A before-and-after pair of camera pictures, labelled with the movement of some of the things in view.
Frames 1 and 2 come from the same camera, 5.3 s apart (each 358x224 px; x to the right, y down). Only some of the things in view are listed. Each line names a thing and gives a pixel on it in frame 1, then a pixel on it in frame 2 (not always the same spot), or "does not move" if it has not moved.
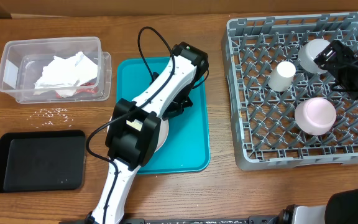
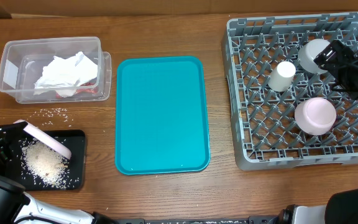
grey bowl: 307,52 does not move
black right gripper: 343,53 does not move
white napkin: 64,73 does not move
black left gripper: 173,111 -> 1,142
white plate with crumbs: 164,131 -> 45,139
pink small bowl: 315,116 does not move
